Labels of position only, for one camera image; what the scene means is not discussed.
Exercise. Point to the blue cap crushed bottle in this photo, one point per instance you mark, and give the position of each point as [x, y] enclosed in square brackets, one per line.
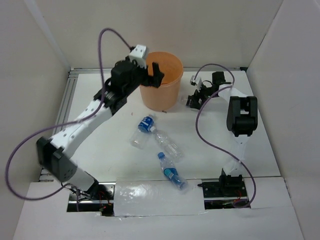
[170, 171]

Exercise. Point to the blue label clear bottle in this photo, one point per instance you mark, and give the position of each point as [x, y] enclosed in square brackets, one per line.
[142, 133]

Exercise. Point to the orange plastic bin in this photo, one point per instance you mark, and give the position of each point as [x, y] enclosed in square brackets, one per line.
[164, 97]

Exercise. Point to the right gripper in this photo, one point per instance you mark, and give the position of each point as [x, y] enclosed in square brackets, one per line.
[196, 96]

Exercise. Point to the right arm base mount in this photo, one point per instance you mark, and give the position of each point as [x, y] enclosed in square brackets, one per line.
[228, 192]

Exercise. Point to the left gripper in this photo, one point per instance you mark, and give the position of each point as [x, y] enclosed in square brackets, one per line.
[154, 81]

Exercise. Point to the aluminium frame rail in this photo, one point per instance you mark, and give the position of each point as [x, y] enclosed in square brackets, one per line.
[66, 102]

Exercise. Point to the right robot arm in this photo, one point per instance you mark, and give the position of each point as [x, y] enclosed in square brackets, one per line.
[241, 117]

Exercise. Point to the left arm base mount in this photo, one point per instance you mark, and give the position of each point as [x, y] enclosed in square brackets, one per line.
[100, 200]

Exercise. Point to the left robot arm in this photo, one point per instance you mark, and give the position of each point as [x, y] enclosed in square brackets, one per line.
[55, 154]

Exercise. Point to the clear white cap bottle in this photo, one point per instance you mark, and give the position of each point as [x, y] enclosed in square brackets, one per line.
[167, 144]

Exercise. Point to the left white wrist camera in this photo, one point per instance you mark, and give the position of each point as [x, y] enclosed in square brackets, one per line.
[139, 55]

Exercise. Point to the black label small bottle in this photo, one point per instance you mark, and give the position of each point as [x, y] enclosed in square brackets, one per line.
[186, 100]

